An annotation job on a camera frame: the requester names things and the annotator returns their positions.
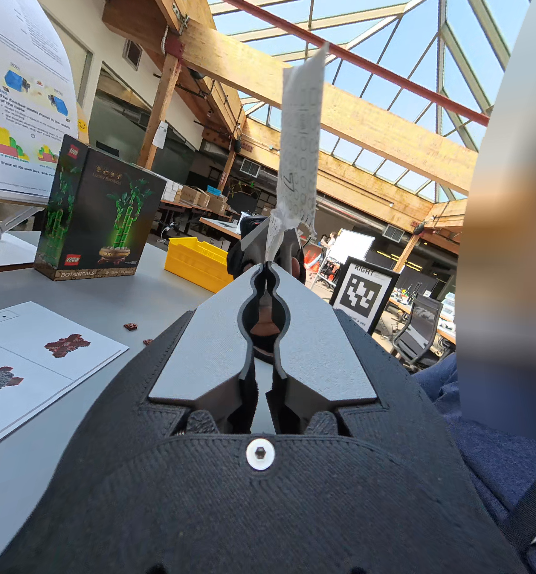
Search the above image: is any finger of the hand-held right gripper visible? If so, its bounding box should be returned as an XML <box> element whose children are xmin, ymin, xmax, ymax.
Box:
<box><xmin>277</xmin><ymin>226</ymin><xmax>303</xmax><ymax>272</ymax></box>
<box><xmin>241</xmin><ymin>219</ymin><xmax>271</xmax><ymax>271</ymax></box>

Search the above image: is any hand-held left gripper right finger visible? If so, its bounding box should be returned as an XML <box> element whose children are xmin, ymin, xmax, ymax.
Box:
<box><xmin>267</xmin><ymin>263</ymin><xmax>378</xmax><ymax>434</ymax></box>

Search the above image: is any black strap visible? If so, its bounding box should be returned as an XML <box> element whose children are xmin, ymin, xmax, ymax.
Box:
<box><xmin>502</xmin><ymin>483</ymin><xmax>536</xmax><ymax>556</ymax></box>

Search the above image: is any background work table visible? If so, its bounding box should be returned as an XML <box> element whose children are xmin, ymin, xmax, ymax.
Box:
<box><xmin>199</xmin><ymin>216</ymin><xmax>243</xmax><ymax>241</ymax></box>

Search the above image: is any black bamboo toy brick box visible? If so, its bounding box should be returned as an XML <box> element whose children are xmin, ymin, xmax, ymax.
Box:
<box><xmin>33</xmin><ymin>133</ymin><xmax>168</xmax><ymax>283</ymax></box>

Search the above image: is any black office chair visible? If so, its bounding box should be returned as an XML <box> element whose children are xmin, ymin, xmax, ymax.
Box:
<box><xmin>390</xmin><ymin>293</ymin><xmax>444</xmax><ymax>372</ymax></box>

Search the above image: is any person's dark blue clothing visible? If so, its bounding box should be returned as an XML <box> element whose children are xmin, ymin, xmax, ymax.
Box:
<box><xmin>413</xmin><ymin>353</ymin><xmax>536</xmax><ymax>574</ymax></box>

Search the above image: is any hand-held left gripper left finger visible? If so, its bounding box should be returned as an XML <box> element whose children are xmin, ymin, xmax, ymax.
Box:
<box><xmin>148</xmin><ymin>263</ymin><xmax>268</xmax><ymax>434</ymax></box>

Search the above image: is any yellow plastic bin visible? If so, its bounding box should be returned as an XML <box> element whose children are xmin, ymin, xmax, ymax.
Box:
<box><xmin>164</xmin><ymin>237</ymin><xmax>233</xmax><ymax>295</ymax></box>

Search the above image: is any person's right hand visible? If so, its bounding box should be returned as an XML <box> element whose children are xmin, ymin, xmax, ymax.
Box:
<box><xmin>250</xmin><ymin>258</ymin><xmax>306</xmax><ymax>338</ymax></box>

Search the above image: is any white board on stand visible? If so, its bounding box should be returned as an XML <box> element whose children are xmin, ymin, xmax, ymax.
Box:
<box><xmin>328</xmin><ymin>228</ymin><xmax>376</xmax><ymax>271</ymax></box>

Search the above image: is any large printed instruction sheet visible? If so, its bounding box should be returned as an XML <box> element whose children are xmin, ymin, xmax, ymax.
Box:
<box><xmin>0</xmin><ymin>0</ymin><xmax>79</xmax><ymax>207</ymax></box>

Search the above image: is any white instruction booklet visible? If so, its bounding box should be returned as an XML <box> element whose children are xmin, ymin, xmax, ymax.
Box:
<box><xmin>0</xmin><ymin>301</ymin><xmax>130</xmax><ymax>454</ymax></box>

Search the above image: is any white stand base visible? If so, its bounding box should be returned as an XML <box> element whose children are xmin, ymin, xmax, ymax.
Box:
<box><xmin>0</xmin><ymin>228</ymin><xmax>39</xmax><ymax>274</ymax></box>

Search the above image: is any torn white printed bag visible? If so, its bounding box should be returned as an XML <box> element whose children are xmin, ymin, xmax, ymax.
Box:
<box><xmin>265</xmin><ymin>42</ymin><xmax>331</xmax><ymax>271</ymax></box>

